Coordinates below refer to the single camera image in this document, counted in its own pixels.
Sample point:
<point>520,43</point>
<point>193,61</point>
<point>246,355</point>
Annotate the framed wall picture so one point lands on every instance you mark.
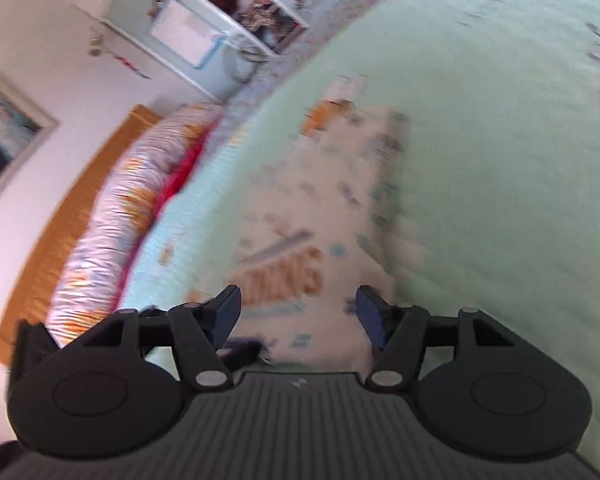
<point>5,135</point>

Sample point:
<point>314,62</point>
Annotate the cream letter-print shirt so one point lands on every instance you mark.
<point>310,200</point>

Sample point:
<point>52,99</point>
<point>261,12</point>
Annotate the purple heart-print bedsheet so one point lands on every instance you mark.
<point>300,60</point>

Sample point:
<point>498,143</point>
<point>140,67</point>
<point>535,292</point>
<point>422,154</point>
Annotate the grey hoops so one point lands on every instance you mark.
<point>245,57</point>

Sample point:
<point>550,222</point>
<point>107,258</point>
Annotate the wooden headboard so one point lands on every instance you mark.
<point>65,220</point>

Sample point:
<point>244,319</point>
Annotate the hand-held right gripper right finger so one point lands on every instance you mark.
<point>370,315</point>

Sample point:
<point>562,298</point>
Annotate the blue sliding-door wardrobe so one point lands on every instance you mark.
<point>130,0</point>

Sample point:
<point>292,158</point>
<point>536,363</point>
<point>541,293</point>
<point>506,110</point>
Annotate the red blanket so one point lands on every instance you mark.
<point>180,175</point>

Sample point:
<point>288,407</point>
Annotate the green bee-print quilt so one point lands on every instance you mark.
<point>505,160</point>

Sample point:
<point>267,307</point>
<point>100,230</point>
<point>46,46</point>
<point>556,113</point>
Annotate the white calendar poster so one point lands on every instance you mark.
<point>185,32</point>

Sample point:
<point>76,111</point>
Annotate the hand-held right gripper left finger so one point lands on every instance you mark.
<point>226,312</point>

